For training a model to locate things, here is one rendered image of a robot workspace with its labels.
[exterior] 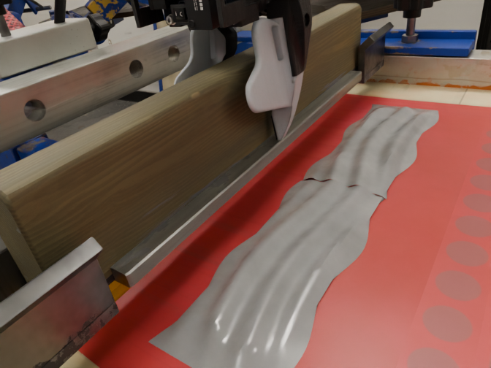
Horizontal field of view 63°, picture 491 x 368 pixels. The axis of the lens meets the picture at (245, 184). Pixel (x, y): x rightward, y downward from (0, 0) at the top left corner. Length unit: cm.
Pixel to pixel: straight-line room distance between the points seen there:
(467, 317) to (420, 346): 3
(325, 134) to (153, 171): 23
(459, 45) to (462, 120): 11
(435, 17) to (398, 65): 179
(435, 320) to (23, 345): 20
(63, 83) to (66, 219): 28
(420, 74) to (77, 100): 40
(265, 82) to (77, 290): 17
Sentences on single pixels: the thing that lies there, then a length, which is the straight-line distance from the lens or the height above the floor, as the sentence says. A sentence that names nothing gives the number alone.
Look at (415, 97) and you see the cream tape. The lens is 51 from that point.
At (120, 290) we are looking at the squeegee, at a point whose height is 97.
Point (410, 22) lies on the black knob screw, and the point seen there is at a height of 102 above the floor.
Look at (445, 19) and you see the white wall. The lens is 233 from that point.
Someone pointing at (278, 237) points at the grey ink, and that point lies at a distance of 27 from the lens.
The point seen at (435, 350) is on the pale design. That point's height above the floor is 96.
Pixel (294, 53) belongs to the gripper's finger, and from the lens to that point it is 29.
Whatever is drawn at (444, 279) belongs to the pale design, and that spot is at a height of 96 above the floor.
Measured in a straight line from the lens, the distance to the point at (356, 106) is 48.
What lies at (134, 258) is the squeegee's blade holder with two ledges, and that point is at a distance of 23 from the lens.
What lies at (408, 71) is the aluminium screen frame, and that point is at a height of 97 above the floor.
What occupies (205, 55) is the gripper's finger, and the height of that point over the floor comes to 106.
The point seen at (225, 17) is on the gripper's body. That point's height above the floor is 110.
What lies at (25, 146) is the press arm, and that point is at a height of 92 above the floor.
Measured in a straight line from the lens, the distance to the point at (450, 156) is 38.
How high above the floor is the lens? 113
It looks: 31 degrees down
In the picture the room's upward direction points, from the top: 8 degrees counter-clockwise
